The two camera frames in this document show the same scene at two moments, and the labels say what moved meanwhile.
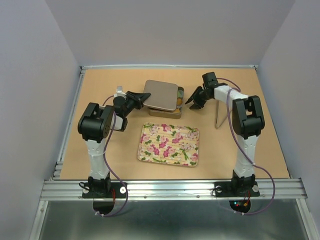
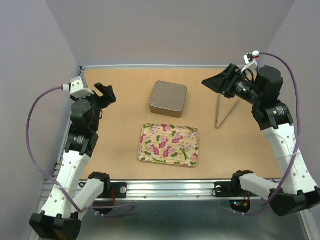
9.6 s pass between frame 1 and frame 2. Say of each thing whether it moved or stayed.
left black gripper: moved
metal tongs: stayed
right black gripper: moved
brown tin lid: moved
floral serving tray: stayed
